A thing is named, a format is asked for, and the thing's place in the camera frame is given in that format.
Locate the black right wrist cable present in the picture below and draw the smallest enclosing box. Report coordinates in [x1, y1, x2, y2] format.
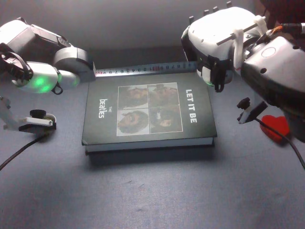
[256, 118, 305, 170]

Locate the black Beatles book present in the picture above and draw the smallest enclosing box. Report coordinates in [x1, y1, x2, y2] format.
[81, 71, 218, 155]

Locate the red heart block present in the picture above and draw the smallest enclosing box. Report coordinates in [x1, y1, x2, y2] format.
[260, 115, 291, 144]

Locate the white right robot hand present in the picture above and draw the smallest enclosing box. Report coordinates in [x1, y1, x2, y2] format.
[180, 1, 260, 93]

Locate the grey tape measure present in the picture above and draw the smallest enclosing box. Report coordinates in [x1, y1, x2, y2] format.
[53, 46, 199, 83]

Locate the dark wooden furniture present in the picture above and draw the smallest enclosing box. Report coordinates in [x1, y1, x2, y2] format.
[258, 0, 305, 26]

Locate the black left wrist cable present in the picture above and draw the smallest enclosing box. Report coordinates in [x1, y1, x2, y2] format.
[0, 134, 50, 171]

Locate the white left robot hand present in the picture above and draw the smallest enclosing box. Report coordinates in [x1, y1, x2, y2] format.
[0, 18, 81, 95]

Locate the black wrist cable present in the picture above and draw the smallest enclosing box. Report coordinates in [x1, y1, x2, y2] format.
[256, 118, 305, 170]
[0, 134, 50, 171]

